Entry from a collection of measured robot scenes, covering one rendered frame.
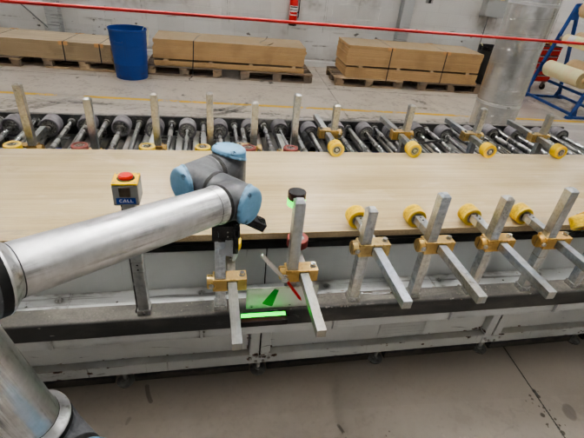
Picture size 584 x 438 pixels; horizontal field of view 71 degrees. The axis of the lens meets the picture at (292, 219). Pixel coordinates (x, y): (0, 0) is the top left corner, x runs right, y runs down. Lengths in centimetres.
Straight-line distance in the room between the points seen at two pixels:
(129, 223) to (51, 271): 14
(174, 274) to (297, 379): 89
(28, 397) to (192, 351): 116
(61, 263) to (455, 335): 208
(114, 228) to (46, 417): 49
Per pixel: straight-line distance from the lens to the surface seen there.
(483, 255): 172
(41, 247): 69
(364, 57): 742
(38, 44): 769
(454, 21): 933
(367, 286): 182
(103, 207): 176
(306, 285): 140
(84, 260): 71
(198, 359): 208
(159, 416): 213
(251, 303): 151
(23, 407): 102
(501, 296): 191
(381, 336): 223
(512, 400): 253
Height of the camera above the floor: 179
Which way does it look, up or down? 33 degrees down
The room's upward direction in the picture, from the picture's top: 6 degrees clockwise
